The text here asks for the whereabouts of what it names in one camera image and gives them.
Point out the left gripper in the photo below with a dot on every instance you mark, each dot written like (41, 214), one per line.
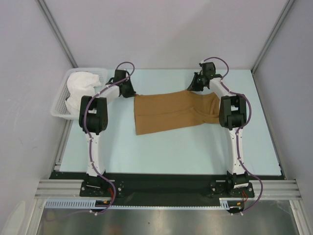
(131, 93)

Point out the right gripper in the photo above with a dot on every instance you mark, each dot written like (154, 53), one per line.
(193, 86)

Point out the tan tank top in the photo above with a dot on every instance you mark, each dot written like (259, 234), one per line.
(164, 112)

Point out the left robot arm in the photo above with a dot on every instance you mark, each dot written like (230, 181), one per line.
(93, 119)

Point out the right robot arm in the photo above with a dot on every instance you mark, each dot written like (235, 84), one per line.
(232, 117)

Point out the white tank top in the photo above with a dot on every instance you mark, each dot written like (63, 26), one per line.
(80, 84)

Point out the white plastic basket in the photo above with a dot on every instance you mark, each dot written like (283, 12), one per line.
(59, 108)

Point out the left aluminium corner post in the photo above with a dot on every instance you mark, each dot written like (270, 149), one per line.
(56, 31)

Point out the aluminium corner post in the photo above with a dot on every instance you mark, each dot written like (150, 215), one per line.
(56, 31)
(273, 34)

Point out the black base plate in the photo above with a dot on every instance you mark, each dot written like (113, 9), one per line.
(163, 190)

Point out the right aluminium corner post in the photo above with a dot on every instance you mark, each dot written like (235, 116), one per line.
(273, 34)

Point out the white cable duct right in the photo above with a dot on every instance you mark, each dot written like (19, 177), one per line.
(234, 202)

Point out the white cable duct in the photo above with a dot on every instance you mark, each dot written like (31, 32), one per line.
(234, 202)
(76, 203)

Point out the white cable duct left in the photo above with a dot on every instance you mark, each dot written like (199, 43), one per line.
(76, 203)

